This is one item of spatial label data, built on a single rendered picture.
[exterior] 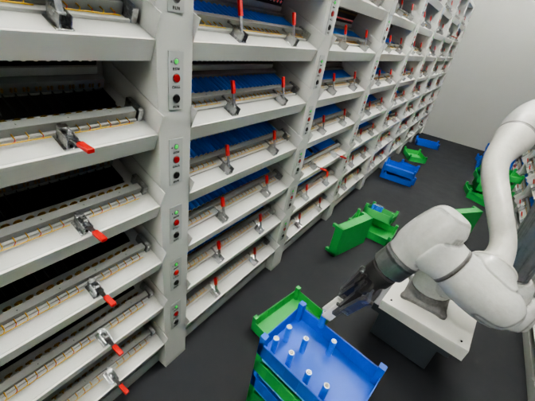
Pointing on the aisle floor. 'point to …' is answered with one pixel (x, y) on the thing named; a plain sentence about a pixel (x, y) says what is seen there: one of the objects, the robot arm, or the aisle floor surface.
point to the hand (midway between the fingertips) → (333, 308)
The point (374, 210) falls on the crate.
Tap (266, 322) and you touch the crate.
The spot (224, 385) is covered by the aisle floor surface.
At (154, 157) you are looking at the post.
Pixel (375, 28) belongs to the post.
